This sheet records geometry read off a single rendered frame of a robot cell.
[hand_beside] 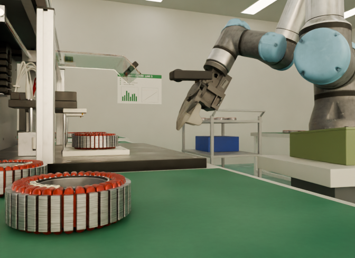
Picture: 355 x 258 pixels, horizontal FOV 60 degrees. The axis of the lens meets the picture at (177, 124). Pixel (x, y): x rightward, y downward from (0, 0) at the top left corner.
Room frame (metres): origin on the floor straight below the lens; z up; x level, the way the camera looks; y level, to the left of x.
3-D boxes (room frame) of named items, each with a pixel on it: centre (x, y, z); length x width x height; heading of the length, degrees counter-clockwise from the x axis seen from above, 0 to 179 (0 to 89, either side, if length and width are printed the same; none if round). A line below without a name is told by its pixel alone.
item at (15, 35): (0.84, 0.41, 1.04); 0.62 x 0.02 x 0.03; 18
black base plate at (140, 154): (0.89, 0.26, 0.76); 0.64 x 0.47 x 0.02; 18
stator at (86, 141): (0.78, 0.21, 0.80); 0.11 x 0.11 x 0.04
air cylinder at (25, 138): (0.73, 0.35, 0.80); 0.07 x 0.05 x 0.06; 18
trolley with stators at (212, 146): (3.59, -0.49, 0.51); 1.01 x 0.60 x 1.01; 18
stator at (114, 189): (0.29, 0.10, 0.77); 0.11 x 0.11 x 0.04
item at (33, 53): (0.92, 0.44, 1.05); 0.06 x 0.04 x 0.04; 18
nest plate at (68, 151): (0.78, 0.21, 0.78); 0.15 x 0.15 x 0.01; 18
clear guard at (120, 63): (1.06, 0.31, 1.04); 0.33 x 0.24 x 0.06; 108
